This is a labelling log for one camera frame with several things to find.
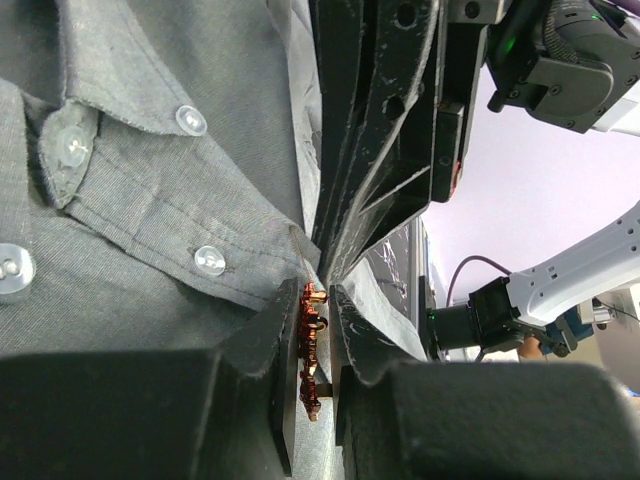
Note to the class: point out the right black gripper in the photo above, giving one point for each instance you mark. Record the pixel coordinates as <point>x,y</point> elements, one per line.
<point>394,76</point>

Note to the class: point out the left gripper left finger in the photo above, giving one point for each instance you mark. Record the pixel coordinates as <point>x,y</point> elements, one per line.
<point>221,413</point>

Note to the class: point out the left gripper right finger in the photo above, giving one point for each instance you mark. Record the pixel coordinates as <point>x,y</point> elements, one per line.
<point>402,418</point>

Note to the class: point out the orange flower brooch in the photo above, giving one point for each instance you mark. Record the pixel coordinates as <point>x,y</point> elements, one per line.
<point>313,384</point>

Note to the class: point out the grey button shirt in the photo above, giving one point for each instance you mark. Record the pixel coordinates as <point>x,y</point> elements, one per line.
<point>152,158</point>

